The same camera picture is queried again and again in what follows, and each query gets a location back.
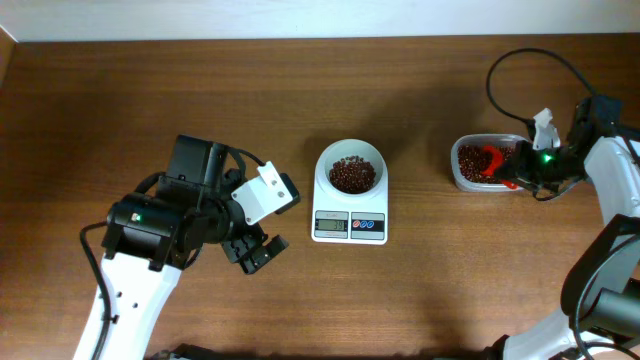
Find white digital kitchen scale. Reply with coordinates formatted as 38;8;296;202
311;149;389;245

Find red beans in bowl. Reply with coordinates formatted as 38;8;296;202
329;155;376;194

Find white round bowl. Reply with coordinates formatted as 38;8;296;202
317;139;387;195

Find clear plastic container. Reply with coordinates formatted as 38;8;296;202
451;134;523;192

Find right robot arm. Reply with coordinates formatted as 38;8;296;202
486;95;639;359

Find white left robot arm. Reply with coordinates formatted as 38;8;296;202
74;135;300;359

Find orange plastic measuring scoop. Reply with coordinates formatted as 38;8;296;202
481;145;519;190

